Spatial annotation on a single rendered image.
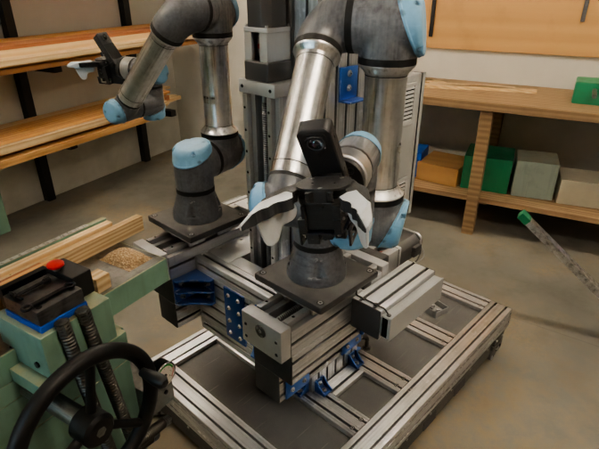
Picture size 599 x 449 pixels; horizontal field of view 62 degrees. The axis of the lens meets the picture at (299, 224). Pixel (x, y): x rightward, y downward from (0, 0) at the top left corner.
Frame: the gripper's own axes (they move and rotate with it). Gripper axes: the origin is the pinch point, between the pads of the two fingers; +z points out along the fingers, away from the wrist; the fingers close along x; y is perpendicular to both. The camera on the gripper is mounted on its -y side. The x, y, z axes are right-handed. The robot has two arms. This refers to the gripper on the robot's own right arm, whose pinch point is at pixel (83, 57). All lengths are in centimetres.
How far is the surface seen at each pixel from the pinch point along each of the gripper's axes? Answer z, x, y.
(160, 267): -77, -55, 28
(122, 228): -61, -50, 24
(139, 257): -73, -57, 25
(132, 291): -76, -64, 28
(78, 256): -61, -63, 24
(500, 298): -140, 97, 138
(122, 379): -76, -73, 47
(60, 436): -75, -90, 47
